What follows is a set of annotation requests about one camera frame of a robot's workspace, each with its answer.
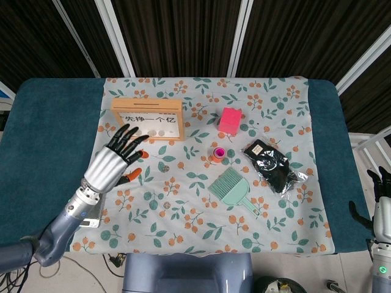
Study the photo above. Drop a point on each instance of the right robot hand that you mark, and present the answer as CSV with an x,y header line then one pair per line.
x,y
383,219

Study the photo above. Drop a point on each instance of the white metal rack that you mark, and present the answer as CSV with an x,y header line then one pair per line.
x,y
353,138

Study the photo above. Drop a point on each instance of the black socks in plastic bag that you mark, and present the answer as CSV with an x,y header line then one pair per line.
x,y
272,164

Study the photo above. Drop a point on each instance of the teal padded table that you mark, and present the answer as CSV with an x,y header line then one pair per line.
x,y
46,137

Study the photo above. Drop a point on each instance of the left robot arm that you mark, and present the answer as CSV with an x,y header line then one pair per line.
x,y
61,222

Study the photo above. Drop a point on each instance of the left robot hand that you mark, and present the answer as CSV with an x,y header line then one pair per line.
x,y
105,169

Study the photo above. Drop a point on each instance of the black bin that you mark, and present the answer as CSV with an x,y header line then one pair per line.
x,y
265,285

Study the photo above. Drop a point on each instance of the white blue equipment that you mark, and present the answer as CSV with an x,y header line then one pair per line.
x,y
4,91

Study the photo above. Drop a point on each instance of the floral print tablecloth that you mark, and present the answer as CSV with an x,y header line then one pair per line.
x,y
275,219

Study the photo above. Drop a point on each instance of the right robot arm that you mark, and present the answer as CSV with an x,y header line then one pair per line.
x,y
380,268

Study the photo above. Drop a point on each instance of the silver digital scale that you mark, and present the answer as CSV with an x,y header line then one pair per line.
x,y
94,213

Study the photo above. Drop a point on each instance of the mint green brush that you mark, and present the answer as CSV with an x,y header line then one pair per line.
x,y
224,181

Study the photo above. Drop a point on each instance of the white partition post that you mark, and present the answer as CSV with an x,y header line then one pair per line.
x,y
114,36
363,65
240,36
79,42

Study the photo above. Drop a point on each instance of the wooden frame money box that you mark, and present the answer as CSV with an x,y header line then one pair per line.
x,y
159,105

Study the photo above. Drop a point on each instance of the black power plug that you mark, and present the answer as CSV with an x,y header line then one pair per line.
x,y
118,261

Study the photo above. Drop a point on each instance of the pink foam cube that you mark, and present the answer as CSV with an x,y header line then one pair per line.
x,y
229,120

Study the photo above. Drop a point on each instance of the orange nested cup stack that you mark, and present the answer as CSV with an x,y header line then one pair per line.
x,y
218,154

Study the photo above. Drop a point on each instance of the grey metal fitting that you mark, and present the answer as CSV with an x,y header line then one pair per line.
x,y
333,286

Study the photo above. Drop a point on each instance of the blue grey robot torso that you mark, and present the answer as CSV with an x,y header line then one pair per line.
x,y
183,274

